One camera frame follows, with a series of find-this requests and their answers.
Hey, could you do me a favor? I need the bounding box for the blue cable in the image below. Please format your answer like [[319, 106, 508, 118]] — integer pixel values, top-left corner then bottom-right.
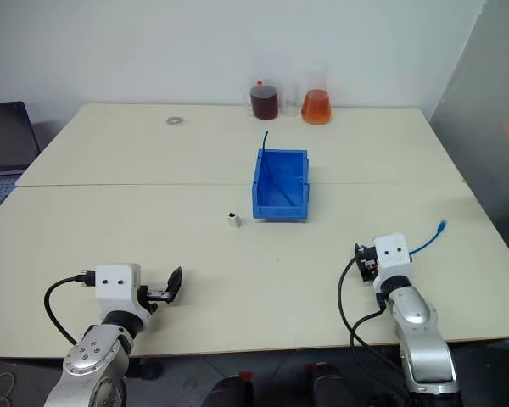
[[408, 219, 449, 256]]

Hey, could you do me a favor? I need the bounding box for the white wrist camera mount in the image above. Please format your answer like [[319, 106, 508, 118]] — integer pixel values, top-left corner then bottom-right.
[[372, 232, 413, 290], [94, 263, 153, 330]]

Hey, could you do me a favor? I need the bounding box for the white floor cable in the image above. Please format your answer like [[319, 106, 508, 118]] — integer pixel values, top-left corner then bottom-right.
[[0, 359, 20, 407]]

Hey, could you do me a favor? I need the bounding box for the dark grey laptop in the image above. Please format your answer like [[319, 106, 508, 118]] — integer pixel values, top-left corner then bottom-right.
[[0, 101, 42, 226]]

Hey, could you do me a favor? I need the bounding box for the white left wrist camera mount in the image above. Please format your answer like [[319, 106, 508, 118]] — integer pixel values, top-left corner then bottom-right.
[[94, 263, 153, 330]]

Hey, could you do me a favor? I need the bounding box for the blue plastic bin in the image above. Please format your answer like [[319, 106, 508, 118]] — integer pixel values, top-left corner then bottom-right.
[[250, 148, 311, 222]]

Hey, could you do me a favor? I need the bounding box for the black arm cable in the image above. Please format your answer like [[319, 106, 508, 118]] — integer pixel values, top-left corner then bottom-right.
[[43, 273, 97, 345], [338, 254, 413, 402]]

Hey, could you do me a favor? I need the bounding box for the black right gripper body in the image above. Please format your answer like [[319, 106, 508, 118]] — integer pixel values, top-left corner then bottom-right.
[[355, 242, 381, 284]]

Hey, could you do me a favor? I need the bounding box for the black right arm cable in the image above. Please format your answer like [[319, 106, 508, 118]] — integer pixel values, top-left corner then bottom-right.
[[338, 254, 413, 402]]

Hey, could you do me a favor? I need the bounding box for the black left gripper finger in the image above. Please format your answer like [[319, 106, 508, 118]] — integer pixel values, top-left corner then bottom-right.
[[165, 266, 184, 307]]

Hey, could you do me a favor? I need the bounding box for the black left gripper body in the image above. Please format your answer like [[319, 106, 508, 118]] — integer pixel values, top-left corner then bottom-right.
[[137, 285, 173, 314]]

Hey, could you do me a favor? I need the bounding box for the flask with orange liquid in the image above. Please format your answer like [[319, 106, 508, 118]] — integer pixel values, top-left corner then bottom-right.
[[300, 64, 333, 126]]

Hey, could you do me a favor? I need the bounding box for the beaker with dark red liquid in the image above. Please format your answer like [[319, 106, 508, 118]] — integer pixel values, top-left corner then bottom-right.
[[242, 79, 280, 122]]

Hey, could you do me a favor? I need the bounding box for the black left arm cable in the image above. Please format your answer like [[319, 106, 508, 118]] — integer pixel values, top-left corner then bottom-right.
[[43, 273, 97, 345]]

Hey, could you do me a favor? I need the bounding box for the dark rounded shape red tab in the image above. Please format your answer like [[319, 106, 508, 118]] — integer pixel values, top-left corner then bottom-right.
[[304, 361, 350, 407], [199, 371, 255, 407]]

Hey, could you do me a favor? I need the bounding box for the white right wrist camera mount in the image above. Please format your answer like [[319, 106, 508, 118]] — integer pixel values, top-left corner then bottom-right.
[[372, 232, 413, 290]]

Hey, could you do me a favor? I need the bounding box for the small clear empty beaker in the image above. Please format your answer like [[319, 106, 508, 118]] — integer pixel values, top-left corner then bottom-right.
[[281, 81, 302, 118]]

